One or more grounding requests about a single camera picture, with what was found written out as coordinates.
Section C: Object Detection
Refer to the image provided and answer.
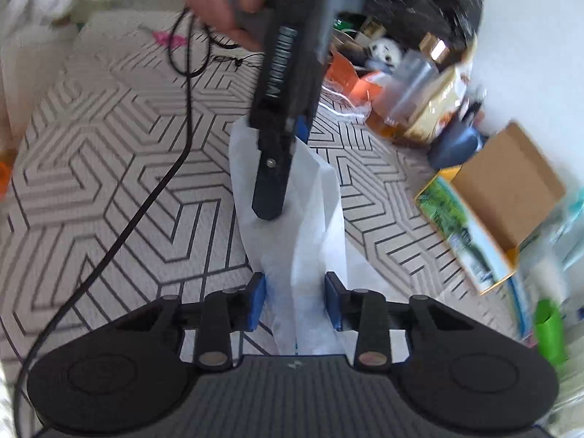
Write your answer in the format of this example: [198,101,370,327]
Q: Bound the black plastic bag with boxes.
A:
[408,0,485,58]

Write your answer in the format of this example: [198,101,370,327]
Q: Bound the white shopping bag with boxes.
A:
[228,116,396,357]

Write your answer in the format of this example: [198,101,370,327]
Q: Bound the orange plastic bag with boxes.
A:
[325,49,389,103]

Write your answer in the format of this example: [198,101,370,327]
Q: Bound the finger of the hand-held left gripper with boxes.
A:
[292,116,312,145]
[252,128,298,220]

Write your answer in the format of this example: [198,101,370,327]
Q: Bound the clear plastic container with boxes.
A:
[376,49,441,122]

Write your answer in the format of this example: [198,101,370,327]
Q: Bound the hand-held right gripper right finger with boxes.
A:
[325,271,476,372]

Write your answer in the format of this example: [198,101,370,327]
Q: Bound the person's left hand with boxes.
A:
[184,0,280,51]

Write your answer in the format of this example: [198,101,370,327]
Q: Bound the green cylinder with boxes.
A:
[533,299,568,366]

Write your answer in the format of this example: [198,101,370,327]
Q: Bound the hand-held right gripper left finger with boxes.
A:
[108,272,268,372]

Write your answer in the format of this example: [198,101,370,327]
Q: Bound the yellow printed package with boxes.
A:
[400,63,473,144]

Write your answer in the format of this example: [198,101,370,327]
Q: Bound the open printed cardboard box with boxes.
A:
[414,121,567,296]

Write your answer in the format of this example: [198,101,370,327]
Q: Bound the geometric patterned mat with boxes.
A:
[0,13,527,438]

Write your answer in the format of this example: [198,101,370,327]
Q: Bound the pink scrap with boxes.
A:
[150,28,188,49]

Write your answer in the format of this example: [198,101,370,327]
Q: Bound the panda plush toy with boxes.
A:
[365,38,405,68]

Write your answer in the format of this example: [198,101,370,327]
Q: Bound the black cable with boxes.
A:
[11,7,271,438]

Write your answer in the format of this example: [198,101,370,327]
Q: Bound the dark blue container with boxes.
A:
[428,121,485,170]

